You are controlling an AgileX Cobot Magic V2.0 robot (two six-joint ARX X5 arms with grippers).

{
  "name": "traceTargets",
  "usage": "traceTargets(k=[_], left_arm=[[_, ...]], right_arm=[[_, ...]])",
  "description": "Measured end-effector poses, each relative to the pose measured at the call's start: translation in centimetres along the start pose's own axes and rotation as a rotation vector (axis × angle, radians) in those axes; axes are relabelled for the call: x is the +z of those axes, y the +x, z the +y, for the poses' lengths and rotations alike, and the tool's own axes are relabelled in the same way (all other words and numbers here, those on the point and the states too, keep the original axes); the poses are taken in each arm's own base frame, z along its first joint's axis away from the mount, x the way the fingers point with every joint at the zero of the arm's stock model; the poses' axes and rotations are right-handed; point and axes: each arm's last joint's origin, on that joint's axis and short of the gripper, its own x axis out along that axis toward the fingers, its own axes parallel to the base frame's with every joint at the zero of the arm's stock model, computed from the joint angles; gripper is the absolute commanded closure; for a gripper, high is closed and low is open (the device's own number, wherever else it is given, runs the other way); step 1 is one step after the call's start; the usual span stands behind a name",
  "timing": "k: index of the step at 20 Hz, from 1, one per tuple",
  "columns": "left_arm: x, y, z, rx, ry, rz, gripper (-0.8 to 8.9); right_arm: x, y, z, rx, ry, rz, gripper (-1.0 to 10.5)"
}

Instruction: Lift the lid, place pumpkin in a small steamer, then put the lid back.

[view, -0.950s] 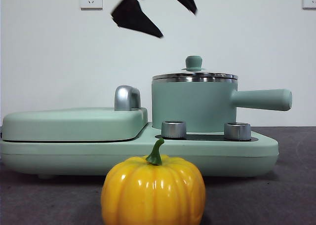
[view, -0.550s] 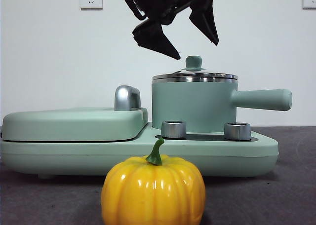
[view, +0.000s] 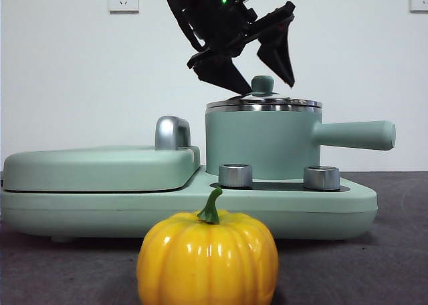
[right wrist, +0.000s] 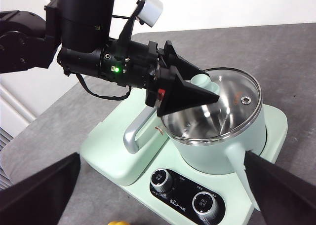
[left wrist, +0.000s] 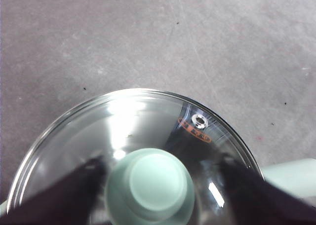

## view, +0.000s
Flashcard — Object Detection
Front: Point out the glass lid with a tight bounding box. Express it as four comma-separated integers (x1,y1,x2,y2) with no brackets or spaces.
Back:
206,76,323,108

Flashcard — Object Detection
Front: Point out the mint green pot, long handle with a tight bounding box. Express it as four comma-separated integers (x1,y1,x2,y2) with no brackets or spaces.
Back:
204,103,397,182

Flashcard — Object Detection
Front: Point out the mint green griddle cover, chrome handle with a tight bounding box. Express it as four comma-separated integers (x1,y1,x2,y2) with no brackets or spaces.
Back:
2,116,202,194

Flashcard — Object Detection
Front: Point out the mint green breakfast machine base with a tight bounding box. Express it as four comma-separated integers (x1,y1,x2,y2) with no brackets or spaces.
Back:
0,166,379,244

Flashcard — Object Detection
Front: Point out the silver control knob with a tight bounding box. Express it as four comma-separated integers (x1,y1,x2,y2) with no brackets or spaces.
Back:
303,166,342,191
218,163,254,189

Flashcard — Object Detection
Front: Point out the yellow plastic pumpkin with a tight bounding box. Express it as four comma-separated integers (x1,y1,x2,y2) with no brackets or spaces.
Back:
136,187,280,305

